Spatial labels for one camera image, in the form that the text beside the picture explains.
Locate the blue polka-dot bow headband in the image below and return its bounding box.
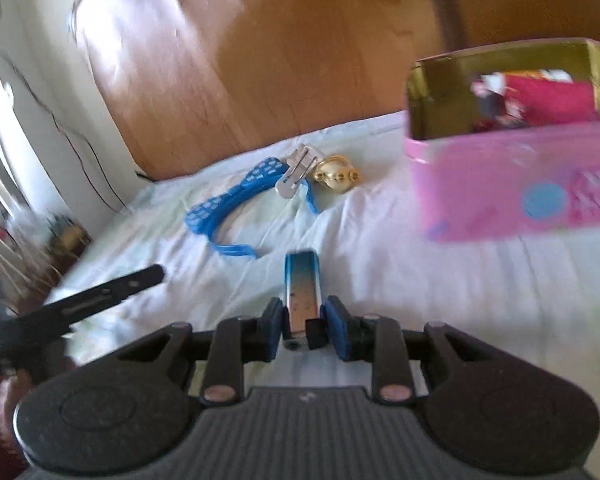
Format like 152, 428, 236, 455
184, 157, 290, 258

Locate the gold round trinket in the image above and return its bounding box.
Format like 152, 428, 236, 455
311, 155, 361, 194

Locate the blue silver nail clipper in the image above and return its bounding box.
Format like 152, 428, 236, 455
283, 249, 328, 351

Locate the magenta satin pouch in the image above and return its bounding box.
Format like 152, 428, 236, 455
470, 70, 600, 132

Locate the pink macaron biscuit tin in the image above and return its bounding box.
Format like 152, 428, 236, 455
404, 39, 600, 242

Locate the silver metal hair clip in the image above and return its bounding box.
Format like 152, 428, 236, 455
275, 145, 325, 200

